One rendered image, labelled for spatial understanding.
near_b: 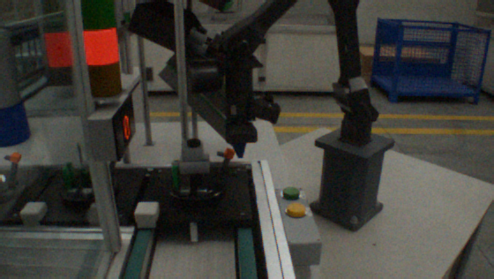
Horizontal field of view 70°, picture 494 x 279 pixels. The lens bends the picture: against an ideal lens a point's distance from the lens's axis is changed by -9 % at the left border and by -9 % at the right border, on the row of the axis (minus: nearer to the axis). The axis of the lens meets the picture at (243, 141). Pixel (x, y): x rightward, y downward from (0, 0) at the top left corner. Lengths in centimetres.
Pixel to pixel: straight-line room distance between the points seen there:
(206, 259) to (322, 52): 427
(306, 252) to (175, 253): 26
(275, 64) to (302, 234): 416
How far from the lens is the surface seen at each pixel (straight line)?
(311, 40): 485
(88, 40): 60
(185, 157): 83
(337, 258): 89
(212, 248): 81
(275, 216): 82
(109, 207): 70
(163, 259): 80
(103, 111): 61
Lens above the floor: 142
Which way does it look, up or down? 23 degrees down
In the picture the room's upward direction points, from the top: straight up
